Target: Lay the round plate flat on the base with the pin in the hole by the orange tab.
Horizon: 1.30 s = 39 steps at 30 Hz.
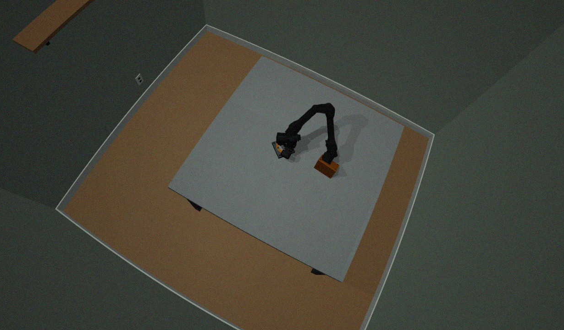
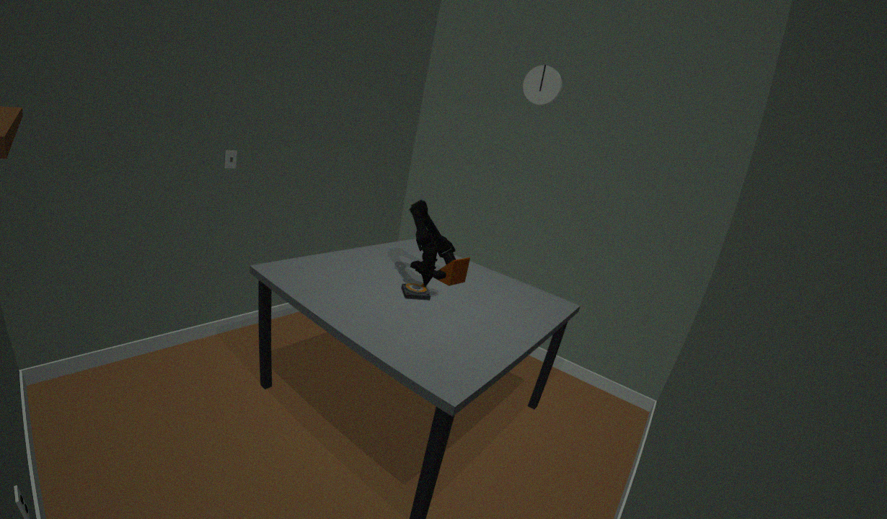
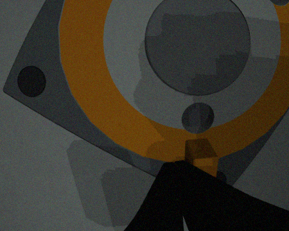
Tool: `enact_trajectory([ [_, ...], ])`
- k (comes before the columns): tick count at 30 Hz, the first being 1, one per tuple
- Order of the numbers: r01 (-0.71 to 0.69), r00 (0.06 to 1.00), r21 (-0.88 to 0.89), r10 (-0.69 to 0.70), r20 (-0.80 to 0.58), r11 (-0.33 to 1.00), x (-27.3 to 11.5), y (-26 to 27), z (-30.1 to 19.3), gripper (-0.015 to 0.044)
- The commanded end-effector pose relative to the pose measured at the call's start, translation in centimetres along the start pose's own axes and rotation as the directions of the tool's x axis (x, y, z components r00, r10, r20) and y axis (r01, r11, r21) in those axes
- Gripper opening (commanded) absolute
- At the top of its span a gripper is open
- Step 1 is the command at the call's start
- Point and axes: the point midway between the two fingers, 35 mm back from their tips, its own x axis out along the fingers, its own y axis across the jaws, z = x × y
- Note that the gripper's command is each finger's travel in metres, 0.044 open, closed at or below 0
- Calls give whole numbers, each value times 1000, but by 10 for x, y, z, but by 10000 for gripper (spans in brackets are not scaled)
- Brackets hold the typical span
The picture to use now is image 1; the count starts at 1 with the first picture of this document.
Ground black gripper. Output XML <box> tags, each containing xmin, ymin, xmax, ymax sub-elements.
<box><xmin>280</xmin><ymin>141</ymin><xmax>297</xmax><ymax>159</ymax></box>

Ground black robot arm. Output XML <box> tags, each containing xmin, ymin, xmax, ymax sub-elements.
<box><xmin>276</xmin><ymin>103</ymin><xmax>338</xmax><ymax>164</ymax></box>

